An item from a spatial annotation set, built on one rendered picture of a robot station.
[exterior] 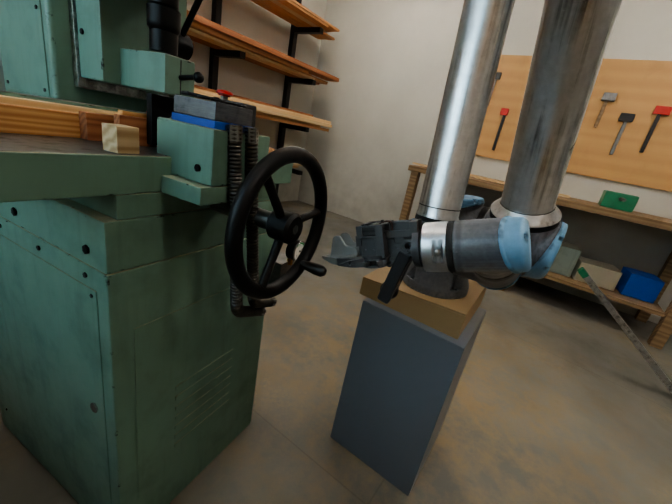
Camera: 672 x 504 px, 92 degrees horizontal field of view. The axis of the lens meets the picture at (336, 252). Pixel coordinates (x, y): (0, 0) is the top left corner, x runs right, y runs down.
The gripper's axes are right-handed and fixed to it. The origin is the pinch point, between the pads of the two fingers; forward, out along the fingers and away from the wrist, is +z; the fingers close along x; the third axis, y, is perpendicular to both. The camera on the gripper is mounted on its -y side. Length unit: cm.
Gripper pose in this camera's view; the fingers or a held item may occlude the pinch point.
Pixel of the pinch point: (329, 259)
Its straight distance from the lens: 69.2
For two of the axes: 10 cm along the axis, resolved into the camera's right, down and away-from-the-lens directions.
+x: -4.6, 2.2, -8.6
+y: -1.2, -9.8, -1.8
